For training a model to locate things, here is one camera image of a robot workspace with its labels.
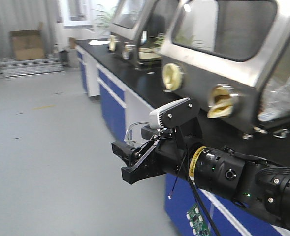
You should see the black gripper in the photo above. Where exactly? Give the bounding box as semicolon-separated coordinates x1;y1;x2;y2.
111;126;195;184

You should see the clear glass beaker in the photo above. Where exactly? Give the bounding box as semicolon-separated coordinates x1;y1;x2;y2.
124;122;149;147

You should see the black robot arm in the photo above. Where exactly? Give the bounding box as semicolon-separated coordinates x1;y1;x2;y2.
112;127;290;230

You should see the green circuit board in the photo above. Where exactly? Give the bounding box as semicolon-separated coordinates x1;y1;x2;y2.
186;204;211;236

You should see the steel glovebox far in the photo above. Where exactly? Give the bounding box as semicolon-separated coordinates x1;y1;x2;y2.
108;0;180;69

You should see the steel glovebox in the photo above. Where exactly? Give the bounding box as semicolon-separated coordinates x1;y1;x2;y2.
161;0;290;134
108;0;180;69

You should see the metal grate platform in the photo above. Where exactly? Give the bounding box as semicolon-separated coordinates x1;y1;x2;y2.
0;54;63;78

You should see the steel glovebox near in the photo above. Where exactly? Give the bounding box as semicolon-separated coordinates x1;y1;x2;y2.
161;0;290;134

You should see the large cardboard box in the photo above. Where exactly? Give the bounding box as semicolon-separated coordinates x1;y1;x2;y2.
9;22;45;60

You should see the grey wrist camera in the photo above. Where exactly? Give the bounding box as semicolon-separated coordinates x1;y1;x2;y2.
149;97;191;129

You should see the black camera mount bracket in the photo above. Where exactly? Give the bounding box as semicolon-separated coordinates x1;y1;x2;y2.
162;98;203;154

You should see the black braided cable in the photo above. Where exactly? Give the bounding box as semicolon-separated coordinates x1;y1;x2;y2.
185;149;222;236

